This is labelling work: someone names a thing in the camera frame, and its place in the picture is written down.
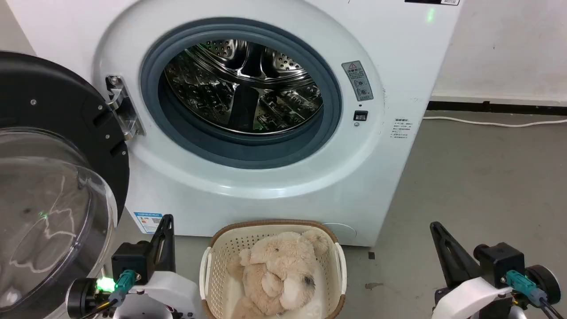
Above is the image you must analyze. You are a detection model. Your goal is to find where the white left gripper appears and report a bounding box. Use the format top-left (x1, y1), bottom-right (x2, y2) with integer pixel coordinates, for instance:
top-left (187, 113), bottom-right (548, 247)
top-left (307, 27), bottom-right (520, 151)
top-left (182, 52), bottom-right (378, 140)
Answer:
top-left (113, 214), bottom-right (201, 319)

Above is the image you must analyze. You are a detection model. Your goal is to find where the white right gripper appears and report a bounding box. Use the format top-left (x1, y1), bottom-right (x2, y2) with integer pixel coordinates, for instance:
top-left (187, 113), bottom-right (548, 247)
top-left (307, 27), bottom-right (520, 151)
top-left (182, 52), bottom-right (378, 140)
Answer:
top-left (430, 222), bottom-right (515, 319)

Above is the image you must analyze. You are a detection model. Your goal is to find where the white front-load washing machine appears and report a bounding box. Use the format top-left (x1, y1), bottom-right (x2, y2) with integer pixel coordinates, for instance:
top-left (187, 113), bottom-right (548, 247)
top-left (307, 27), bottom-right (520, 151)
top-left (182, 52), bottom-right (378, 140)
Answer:
top-left (5, 0), bottom-right (464, 248)

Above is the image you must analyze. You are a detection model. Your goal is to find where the steel washing machine drum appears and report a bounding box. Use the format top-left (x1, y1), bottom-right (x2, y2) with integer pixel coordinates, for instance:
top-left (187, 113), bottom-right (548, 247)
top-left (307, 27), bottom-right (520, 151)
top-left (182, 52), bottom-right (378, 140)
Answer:
top-left (163, 39), bottom-right (324, 135)

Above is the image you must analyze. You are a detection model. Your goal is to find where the washer door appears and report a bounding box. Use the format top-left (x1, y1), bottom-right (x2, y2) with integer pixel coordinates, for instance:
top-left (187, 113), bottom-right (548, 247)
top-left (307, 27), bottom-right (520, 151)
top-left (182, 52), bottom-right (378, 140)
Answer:
top-left (0, 51), bottom-right (131, 319)

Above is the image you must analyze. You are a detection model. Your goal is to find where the blue white energy label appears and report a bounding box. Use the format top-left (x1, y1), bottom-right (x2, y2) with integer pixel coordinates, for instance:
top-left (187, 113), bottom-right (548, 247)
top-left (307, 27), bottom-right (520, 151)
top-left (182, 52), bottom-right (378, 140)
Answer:
top-left (134, 211), bottom-right (163, 234)

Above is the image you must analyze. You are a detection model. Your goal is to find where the cream plastic laundry basket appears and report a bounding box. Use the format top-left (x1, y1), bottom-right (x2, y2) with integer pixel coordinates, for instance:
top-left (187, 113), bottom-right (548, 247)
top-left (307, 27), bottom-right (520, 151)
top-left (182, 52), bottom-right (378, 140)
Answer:
top-left (199, 219), bottom-right (347, 319)

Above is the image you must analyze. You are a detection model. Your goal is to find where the round filter cover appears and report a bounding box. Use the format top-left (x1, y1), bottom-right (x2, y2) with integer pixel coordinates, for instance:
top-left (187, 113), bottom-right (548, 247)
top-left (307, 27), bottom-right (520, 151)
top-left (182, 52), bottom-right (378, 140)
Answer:
top-left (322, 222), bottom-right (357, 245)

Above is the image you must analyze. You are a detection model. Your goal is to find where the grey rubber door gasket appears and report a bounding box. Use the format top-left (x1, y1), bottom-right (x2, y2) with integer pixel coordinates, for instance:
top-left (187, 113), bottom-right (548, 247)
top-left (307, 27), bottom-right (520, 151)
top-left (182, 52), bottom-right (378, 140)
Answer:
top-left (140, 18), bottom-right (343, 170)

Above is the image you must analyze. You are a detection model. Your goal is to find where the beige plush teddy bear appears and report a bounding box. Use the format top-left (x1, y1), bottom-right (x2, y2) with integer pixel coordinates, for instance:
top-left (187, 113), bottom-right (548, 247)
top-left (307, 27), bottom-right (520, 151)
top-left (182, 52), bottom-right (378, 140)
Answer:
top-left (227, 228), bottom-right (330, 319)

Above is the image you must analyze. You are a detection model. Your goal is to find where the small printed text label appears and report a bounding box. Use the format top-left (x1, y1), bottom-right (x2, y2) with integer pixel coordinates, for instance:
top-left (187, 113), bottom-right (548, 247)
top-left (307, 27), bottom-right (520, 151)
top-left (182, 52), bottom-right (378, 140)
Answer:
top-left (390, 118), bottom-right (413, 140)

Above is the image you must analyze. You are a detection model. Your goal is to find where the metal door hinge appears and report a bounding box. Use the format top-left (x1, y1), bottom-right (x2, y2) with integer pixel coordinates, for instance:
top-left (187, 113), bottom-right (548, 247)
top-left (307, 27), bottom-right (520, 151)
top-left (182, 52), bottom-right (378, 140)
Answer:
top-left (105, 75), bottom-right (146, 141)

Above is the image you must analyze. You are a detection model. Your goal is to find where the black baseboard strip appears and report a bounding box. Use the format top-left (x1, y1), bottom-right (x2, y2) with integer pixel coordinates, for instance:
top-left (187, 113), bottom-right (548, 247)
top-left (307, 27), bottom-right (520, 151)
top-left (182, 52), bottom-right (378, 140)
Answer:
top-left (427, 101), bottom-right (567, 117)

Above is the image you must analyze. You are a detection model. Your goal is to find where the grey warning sticker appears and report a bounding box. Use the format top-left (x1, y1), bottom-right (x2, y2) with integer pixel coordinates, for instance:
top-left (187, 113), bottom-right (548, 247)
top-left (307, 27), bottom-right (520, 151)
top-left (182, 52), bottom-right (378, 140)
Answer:
top-left (341, 60), bottom-right (374, 102)

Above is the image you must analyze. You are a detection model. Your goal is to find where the teal left cable connector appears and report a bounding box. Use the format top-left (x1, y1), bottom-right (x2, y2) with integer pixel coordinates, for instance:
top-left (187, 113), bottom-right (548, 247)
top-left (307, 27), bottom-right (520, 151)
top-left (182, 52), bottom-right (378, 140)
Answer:
top-left (109, 269), bottom-right (136, 305)

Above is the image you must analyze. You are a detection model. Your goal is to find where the teal cable connector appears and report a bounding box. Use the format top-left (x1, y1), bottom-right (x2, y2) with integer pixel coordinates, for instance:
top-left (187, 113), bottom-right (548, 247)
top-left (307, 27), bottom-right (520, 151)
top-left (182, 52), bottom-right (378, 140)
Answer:
top-left (109, 269), bottom-right (136, 305)
top-left (505, 270), bottom-right (549, 307)

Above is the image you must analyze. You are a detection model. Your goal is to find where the teal right cable connector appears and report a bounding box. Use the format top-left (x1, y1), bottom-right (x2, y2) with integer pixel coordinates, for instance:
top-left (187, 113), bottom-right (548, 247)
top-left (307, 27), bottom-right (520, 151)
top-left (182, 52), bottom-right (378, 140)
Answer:
top-left (505, 270), bottom-right (549, 307)

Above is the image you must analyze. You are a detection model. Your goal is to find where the white floor cable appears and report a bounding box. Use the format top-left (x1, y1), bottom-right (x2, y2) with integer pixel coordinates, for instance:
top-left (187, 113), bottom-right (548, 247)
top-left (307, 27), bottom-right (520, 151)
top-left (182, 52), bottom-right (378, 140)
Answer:
top-left (423, 116), bottom-right (567, 128)

